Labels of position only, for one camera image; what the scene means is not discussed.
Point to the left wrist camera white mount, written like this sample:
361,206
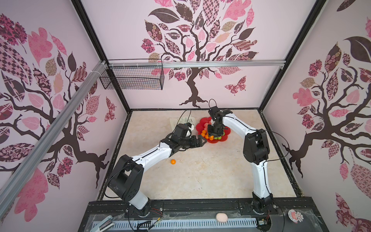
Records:
190,128

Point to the aluminium rail left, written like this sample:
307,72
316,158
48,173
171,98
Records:
25,170

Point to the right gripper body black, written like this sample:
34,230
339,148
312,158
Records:
214,130

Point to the red flower-shaped fruit bowl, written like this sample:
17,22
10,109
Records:
200,127

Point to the pink round sticker toy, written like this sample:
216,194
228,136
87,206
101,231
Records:
295,216

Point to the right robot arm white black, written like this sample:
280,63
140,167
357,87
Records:
255,150

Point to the black wire basket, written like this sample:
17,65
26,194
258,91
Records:
133,74

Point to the white slotted cable duct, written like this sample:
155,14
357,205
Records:
174,225

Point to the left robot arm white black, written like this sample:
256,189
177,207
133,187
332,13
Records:
126,177

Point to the aluminium rail back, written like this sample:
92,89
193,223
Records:
197,64

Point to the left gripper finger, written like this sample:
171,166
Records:
202,140
198,145

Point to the aluminium rail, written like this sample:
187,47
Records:
197,64
25,170

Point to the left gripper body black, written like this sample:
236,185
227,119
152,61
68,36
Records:
188,142

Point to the white stapler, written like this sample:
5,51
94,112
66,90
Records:
104,225

